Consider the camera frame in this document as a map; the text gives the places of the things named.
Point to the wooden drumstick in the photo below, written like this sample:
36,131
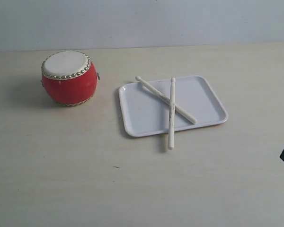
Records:
171,131
165,99

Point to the small red drum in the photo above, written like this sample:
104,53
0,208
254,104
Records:
69,77

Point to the white square plastic tray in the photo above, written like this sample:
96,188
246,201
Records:
144,114

